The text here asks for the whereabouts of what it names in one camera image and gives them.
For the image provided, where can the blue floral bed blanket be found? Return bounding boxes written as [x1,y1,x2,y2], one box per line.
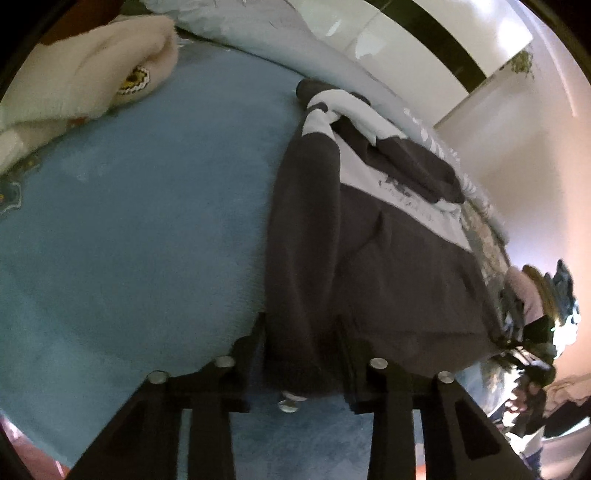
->
[0,41,509,469]

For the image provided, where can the dark fleece hoodie white panels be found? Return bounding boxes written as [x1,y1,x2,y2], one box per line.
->
[265,78,514,414]

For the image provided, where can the green plant wall decal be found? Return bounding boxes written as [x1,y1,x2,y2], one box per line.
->
[501,48,536,82]

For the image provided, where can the pale fleece garment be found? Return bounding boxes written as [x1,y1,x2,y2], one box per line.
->
[0,16,179,169]

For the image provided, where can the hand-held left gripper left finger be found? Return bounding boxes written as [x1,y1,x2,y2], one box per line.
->
[67,313,269,480]

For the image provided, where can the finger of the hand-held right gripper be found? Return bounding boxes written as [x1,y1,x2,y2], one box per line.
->
[495,338,528,366]

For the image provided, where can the light blue daisy duvet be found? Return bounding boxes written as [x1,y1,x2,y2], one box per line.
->
[139,0,511,261]

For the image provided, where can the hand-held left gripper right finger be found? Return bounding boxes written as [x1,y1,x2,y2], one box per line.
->
[338,320,537,480]

